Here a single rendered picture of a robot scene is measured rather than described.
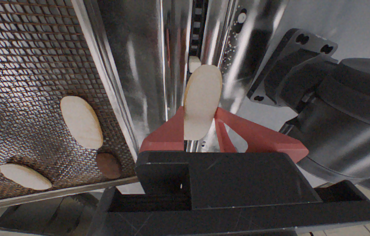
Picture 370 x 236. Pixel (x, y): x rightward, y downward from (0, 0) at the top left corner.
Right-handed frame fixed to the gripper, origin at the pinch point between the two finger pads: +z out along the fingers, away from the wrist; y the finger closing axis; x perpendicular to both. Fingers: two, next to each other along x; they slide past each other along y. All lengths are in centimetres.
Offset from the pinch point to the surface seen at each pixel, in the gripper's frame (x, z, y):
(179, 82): -0.2, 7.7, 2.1
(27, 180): 15.5, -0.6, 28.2
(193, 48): -4.6, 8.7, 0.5
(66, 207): 278, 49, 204
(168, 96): 1.6, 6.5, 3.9
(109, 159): 12.8, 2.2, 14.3
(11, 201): 23.9, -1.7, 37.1
